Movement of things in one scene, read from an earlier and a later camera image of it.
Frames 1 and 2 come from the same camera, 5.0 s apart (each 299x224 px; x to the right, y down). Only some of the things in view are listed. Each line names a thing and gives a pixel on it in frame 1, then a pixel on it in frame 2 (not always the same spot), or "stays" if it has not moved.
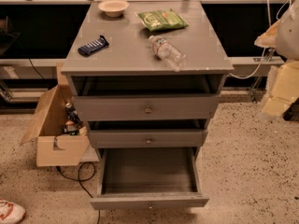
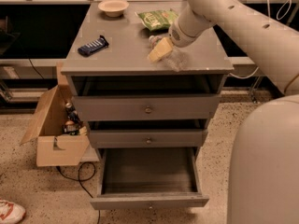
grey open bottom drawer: (149, 178) stays
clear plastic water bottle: (167, 52) stays
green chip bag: (157, 20) stays
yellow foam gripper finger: (282, 89) to (162, 49)
